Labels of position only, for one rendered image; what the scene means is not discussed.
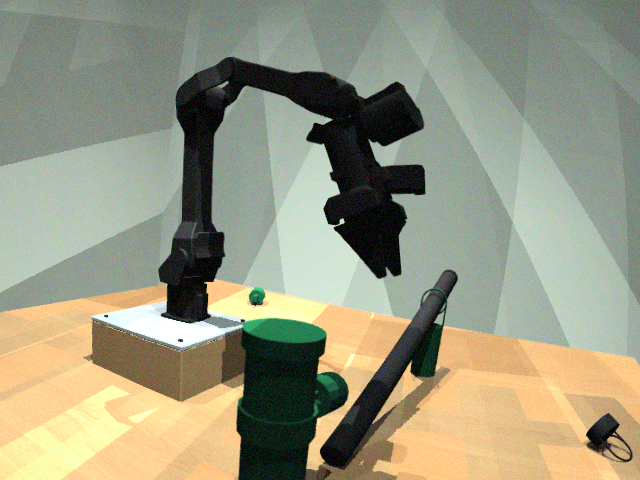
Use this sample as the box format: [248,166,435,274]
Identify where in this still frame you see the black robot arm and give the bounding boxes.
[158,57,425,323]

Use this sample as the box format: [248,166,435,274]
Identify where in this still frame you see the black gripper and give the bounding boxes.
[323,152,407,279]

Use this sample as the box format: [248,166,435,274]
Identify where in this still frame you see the green clamp band with cup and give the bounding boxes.
[236,371,349,451]

